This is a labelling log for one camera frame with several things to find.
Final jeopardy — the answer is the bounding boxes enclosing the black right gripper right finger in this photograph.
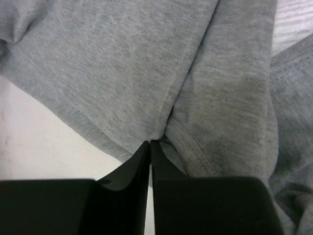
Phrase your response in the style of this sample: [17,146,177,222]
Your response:
[150,141,284,235]

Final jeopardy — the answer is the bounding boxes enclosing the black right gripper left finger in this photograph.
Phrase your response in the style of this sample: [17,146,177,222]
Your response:
[0,142,150,235]

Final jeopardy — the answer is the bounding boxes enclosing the grey tank top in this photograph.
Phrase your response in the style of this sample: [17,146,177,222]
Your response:
[0,0,313,235]

